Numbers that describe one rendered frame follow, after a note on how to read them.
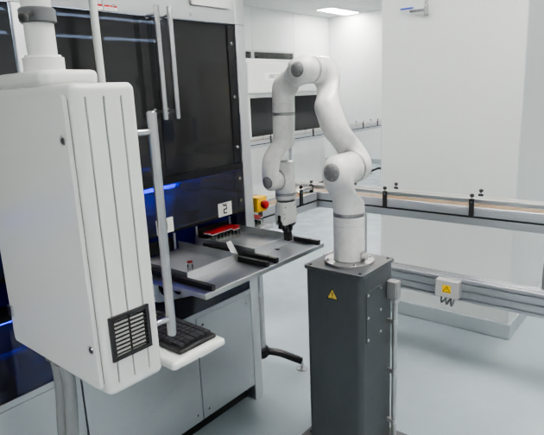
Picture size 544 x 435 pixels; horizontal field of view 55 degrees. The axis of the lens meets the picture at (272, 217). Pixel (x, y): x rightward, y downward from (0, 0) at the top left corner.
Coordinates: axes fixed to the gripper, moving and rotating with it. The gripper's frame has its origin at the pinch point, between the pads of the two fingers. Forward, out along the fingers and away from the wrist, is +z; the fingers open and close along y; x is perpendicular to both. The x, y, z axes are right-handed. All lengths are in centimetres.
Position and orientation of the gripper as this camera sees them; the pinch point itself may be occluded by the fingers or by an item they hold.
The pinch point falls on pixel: (287, 236)
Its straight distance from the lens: 221.2
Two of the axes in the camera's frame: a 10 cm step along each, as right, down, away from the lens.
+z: 0.6, 9.7, 2.2
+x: 7.8, 0.9, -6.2
